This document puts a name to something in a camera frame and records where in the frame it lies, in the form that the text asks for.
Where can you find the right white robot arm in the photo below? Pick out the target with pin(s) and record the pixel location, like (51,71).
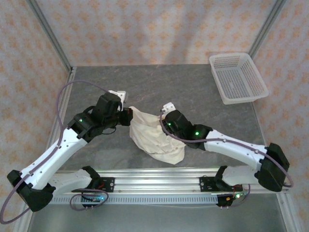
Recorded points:
(231,145)

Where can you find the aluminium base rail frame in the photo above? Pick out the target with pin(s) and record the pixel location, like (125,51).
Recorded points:
(157,181)

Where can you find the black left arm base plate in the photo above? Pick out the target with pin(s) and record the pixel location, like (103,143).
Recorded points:
(108,183)

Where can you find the white t-shirt with robot print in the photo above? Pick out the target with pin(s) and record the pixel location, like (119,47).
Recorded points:
(154,140)

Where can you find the aluminium frame leg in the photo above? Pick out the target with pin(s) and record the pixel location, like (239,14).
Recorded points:
(286,212)
(25,217)

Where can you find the small circuit board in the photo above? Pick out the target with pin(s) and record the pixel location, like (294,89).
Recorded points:
(237,195)
(96,198)

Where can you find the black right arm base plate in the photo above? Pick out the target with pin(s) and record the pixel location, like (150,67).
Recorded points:
(206,183)

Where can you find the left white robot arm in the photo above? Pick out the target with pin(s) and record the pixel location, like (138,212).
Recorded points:
(48,159)

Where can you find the white perforated plastic basket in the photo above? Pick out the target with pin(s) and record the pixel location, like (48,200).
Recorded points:
(236,79)

